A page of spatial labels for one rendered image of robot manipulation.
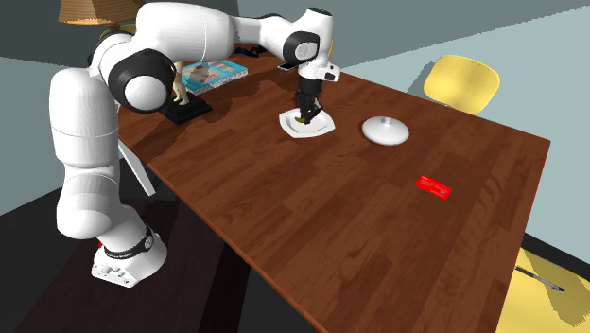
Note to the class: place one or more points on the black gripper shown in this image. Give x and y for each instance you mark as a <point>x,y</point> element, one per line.
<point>308,90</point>

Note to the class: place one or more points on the small yellow-green fruit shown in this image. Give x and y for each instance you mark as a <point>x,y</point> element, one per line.
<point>300,121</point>

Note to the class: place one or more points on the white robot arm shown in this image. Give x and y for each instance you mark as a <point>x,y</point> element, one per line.
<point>87,133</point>

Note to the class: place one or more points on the white square plate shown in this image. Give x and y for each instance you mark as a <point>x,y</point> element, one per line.
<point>320,129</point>

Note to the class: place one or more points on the white smartphone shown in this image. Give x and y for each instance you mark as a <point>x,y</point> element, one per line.
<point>288,67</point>

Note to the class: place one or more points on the white round lid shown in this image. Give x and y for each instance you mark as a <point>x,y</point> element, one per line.
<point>385,131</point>

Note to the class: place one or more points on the black and blue object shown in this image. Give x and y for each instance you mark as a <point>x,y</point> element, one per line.
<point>249,50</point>

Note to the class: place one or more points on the teal book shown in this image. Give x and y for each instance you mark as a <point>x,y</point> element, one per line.
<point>216,73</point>

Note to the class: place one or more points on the brown wooden table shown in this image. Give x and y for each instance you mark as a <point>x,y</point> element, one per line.
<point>332,217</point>

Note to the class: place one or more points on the tan figure on black base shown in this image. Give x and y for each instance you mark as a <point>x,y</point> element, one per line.
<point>186,108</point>

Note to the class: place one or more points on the red card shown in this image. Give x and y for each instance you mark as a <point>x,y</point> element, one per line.
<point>433,187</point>

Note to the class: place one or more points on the dark pen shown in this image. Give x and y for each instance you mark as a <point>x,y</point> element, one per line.
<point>539,278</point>

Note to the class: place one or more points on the dark robot stand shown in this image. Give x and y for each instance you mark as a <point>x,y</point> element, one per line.
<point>64,299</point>

